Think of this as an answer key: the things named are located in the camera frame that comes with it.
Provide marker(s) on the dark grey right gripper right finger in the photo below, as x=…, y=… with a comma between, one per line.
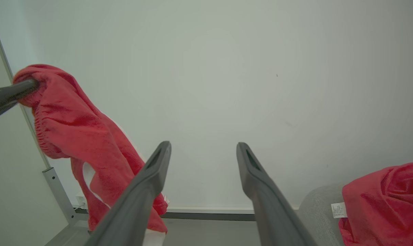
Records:
x=271, y=212

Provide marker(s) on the grey metal frame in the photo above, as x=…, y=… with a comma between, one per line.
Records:
x=57, y=191

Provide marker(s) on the red fleece garment with label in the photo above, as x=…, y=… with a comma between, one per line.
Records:
x=387, y=205

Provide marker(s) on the dark baseboard with white trim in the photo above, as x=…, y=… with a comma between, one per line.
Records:
x=209, y=216

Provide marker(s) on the grey cloth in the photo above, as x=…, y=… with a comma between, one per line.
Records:
x=317, y=215

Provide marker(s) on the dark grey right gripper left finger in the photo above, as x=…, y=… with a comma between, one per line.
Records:
x=138, y=205

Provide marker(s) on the red and white garment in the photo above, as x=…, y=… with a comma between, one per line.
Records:
x=73, y=130

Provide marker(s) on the white wall socket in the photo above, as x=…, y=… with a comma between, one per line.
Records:
x=80, y=200

